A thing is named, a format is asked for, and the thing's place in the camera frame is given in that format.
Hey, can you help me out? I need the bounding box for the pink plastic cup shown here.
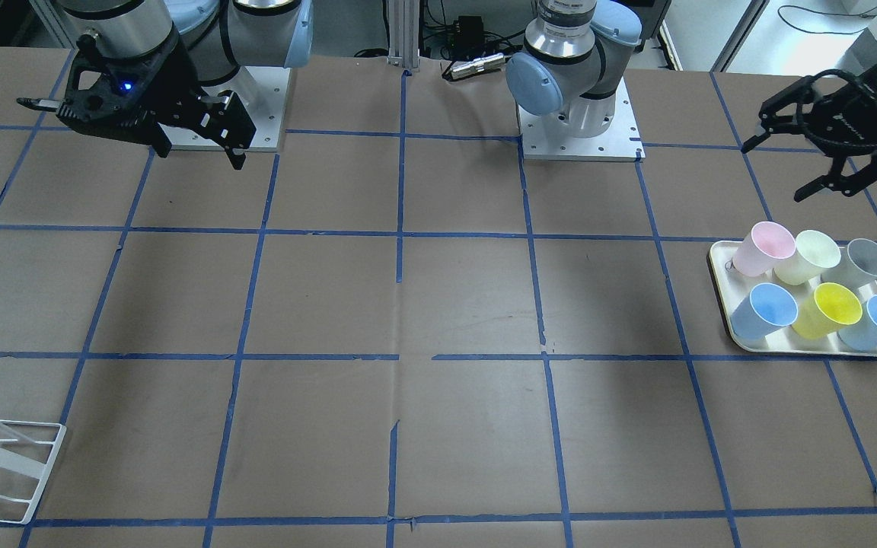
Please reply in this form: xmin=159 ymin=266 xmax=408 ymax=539
xmin=732 ymin=221 xmax=796 ymax=277

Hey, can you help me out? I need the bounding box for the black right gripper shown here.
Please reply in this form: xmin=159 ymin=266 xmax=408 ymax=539
xmin=15 ymin=30 xmax=257 ymax=170

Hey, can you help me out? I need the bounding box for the yellow plastic cup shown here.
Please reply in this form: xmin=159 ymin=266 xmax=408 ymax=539
xmin=791 ymin=283 xmax=863 ymax=339

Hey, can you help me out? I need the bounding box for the white wire cup rack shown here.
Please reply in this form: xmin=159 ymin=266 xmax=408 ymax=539
xmin=0 ymin=419 xmax=67 ymax=526

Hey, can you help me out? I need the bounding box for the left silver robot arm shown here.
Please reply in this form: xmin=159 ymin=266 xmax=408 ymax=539
xmin=505 ymin=1 xmax=877 ymax=202

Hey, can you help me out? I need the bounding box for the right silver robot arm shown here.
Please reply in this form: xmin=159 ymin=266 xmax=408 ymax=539
xmin=17 ymin=1 xmax=314 ymax=170

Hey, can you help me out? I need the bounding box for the aluminium frame post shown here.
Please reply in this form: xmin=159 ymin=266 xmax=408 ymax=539
xmin=385 ymin=0 xmax=422 ymax=74

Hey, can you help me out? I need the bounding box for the white serving tray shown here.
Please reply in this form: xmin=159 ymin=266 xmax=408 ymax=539
xmin=707 ymin=241 xmax=877 ymax=358

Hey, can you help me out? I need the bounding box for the grey plastic cup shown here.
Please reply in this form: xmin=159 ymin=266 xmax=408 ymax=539
xmin=821 ymin=238 xmax=877 ymax=290

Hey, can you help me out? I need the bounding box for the blue cup far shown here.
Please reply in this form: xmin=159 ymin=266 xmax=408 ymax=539
xmin=729 ymin=283 xmax=799 ymax=340

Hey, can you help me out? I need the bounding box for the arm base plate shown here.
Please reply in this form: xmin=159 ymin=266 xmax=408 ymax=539
xmin=157 ymin=66 xmax=291 ymax=151
xmin=516 ymin=79 xmax=646 ymax=162

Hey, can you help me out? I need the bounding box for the cream plastic cup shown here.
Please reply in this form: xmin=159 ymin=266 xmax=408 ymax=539
xmin=773 ymin=229 xmax=842 ymax=285

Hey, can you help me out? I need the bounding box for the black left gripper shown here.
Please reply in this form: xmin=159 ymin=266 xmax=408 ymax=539
xmin=741 ymin=63 xmax=877 ymax=202

